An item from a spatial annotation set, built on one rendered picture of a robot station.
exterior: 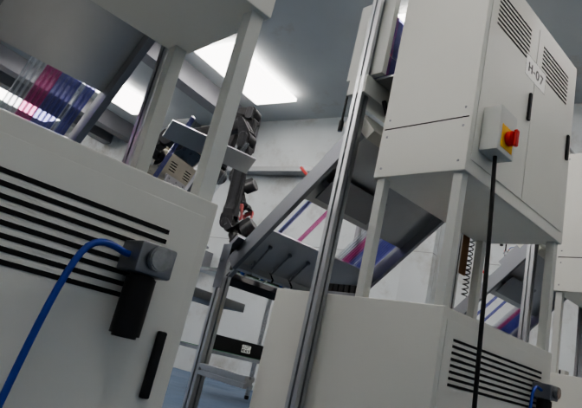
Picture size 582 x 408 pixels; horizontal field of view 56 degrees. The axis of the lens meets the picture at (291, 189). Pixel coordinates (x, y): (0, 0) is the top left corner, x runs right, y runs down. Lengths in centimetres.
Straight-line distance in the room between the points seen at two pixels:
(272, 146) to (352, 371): 593
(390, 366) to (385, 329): 10
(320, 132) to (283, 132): 58
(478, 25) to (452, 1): 17
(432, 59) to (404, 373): 97
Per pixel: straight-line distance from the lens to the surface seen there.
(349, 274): 248
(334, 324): 171
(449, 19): 194
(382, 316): 160
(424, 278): 557
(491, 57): 183
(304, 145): 711
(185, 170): 286
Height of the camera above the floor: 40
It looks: 17 degrees up
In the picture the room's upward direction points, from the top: 14 degrees clockwise
